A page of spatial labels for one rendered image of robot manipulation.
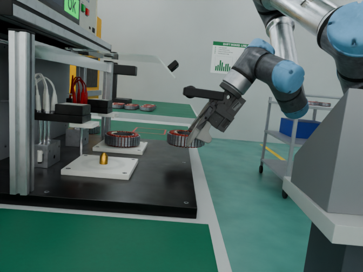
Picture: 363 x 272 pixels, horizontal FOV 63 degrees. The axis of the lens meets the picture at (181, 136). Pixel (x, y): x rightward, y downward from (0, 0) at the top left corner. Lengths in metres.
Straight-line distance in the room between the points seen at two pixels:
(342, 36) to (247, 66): 0.24
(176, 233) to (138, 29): 5.79
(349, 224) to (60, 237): 0.52
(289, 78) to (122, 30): 5.57
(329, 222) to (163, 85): 5.51
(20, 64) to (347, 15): 0.67
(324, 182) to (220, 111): 0.32
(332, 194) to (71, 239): 0.51
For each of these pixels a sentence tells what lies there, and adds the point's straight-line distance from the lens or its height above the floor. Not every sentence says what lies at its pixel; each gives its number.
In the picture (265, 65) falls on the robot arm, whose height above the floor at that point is 1.06.
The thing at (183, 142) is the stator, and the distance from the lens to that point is 0.83.
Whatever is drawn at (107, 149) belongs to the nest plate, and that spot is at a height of 0.78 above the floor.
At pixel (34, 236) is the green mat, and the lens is 0.51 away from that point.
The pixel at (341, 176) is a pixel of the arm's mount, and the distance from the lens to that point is 0.70.
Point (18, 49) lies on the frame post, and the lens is 0.58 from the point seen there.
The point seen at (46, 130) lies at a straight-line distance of 0.79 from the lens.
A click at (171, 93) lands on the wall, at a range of 6.04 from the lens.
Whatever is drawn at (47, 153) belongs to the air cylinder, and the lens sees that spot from 0.76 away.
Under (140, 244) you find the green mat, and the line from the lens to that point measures 0.47.
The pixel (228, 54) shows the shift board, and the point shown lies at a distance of 6.14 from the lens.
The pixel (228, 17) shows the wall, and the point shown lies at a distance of 6.24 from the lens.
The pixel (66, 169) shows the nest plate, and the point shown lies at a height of 0.78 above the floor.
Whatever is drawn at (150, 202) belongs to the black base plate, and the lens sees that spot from 0.56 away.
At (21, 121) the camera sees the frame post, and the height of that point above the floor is 0.90.
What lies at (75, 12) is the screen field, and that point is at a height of 1.16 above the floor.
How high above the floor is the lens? 0.98
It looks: 9 degrees down
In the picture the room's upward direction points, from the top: 5 degrees clockwise
